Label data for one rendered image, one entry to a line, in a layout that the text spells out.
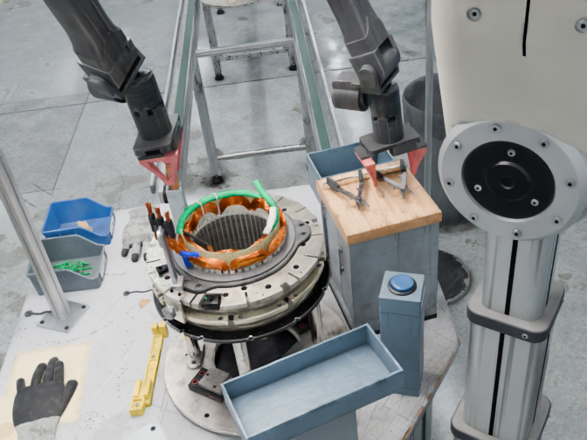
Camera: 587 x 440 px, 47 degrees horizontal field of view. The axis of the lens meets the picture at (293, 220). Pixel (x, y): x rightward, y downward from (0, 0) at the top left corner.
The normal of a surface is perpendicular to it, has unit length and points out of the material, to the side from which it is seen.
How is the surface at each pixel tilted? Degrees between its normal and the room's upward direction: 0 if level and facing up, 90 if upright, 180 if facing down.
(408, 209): 0
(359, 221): 0
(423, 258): 90
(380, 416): 0
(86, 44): 115
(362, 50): 95
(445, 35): 107
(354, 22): 89
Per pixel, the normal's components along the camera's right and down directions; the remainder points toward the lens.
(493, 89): -0.47, 0.79
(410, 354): -0.26, 0.61
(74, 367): -0.11, -0.79
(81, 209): 0.11, 0.57
